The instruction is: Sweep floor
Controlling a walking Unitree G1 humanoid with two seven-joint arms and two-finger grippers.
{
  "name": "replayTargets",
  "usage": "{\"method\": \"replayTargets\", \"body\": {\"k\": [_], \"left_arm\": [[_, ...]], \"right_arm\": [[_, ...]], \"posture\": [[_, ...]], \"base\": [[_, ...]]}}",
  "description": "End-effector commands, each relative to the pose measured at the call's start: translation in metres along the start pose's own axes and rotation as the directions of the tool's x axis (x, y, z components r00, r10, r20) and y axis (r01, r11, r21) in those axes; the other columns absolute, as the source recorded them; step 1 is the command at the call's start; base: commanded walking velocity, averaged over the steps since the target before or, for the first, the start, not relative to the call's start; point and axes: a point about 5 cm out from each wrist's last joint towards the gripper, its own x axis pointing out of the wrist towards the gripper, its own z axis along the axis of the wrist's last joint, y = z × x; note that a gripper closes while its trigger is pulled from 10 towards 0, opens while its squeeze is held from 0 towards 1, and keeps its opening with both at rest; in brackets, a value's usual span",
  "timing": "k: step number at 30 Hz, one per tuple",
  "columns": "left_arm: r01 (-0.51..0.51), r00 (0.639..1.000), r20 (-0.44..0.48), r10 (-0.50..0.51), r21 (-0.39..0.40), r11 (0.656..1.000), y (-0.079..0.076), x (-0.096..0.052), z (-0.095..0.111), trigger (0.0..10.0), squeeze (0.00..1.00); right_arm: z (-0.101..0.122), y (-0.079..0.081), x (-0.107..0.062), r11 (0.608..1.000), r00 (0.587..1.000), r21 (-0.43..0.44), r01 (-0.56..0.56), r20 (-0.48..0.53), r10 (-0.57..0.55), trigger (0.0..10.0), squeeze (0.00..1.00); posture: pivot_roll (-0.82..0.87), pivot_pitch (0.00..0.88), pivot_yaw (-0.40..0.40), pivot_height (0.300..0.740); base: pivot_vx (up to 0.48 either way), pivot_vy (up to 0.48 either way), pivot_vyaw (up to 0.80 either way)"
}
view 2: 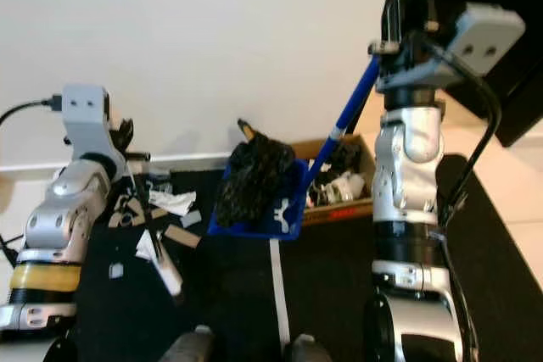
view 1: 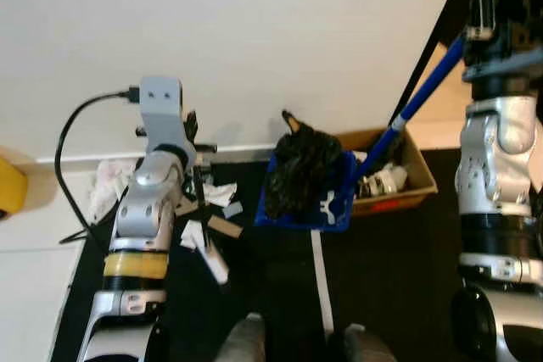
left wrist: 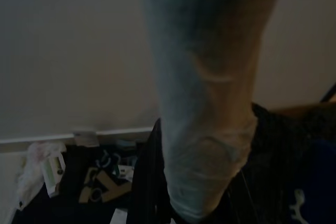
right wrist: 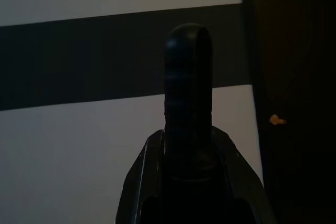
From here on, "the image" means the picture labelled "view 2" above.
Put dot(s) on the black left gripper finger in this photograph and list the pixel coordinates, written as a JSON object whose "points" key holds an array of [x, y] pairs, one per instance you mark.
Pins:
{"points": [[141, 205]]}

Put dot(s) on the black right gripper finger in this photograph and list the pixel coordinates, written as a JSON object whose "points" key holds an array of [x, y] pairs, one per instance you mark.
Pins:
{"points": [[394, 14]]}

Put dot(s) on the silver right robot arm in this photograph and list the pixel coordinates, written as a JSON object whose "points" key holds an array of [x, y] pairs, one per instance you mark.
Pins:
{"points": [[411, 158]]}

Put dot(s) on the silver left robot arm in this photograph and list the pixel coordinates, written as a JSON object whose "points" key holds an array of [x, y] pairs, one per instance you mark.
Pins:
{"points": [[55, 226]]}

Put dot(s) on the black floor mat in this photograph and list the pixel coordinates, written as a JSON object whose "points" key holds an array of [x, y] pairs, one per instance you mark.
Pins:
{"points": [[331, 294]]}

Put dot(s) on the brown cardboard piece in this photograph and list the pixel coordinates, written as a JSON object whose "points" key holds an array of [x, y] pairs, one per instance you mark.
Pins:
{"points": [[181, 236], [119, 216]]}

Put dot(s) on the crumpled white paper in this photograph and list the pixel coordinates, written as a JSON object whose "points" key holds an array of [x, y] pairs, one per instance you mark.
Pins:
{"points": [[172, 202]]}

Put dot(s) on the white paper scrap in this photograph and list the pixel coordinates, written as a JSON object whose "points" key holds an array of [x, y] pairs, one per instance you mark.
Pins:
{"points": [[145, 246]]}

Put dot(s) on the small grey paper piece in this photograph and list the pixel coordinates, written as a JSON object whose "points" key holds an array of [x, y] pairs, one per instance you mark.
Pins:
{"points": [[191, 219]]}

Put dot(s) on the white baseboard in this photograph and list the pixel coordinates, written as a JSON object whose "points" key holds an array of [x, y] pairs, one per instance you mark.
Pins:
{"points": [[195, 160]]}

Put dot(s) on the tiny white paper piece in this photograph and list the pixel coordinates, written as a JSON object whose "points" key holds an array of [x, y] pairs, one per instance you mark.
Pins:
{"points": [[114, 271]]}

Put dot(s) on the black fluffy brush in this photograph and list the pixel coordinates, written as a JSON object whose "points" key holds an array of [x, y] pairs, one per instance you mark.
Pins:
{"points": [[254, 180]]}

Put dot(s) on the grey left robot foot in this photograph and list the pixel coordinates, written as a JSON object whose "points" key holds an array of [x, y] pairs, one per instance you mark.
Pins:
{"points": [[198, 347]]}

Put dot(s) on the grey robot foot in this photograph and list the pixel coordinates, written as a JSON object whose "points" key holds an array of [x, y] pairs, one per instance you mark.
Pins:
{"points": [[198, 347], [307, 351]]}

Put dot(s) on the long white strip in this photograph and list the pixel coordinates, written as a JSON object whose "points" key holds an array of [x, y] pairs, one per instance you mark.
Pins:
{"points": [[278, 294]]}

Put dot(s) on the brown cardboard box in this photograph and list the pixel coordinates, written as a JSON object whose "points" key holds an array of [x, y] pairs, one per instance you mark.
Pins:
{"points": [[348, 212]]}

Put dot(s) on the grey right robot foot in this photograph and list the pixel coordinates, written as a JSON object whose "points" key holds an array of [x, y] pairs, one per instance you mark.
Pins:
{"points": [[307, 351]]}

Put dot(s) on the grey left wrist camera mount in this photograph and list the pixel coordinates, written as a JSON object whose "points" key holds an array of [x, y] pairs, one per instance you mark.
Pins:
{"points": [[85, 112]]}

